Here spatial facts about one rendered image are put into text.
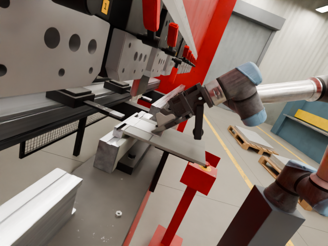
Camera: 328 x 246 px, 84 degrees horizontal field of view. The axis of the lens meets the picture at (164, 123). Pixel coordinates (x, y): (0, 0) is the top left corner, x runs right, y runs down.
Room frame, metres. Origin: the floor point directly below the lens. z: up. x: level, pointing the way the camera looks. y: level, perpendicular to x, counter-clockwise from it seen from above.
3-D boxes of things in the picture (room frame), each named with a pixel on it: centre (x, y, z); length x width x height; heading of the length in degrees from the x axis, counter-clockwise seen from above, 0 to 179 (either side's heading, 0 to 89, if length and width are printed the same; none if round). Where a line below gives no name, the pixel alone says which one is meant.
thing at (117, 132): (0.60, 0.11, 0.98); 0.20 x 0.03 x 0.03; 175
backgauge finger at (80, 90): (0.61, 0.27, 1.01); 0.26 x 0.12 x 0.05; 85
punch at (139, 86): (0.59, 0.11, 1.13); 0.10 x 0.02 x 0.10; 175
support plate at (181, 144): (0.58, -0.03, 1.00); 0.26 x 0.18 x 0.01; 85
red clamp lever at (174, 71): (0.74, 0.04, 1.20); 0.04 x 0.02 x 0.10; 85
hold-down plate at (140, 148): (0.63, 0.05, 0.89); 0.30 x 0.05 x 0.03; 175
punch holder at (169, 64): (0.77, 0.10, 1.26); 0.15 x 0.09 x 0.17; 175
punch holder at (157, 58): (0.57, 0.11, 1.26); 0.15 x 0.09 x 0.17; 175
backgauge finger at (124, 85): (0.99, 0.24, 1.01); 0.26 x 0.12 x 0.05; 85
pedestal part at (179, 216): (0.93, -0.29, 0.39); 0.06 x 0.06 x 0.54; 76
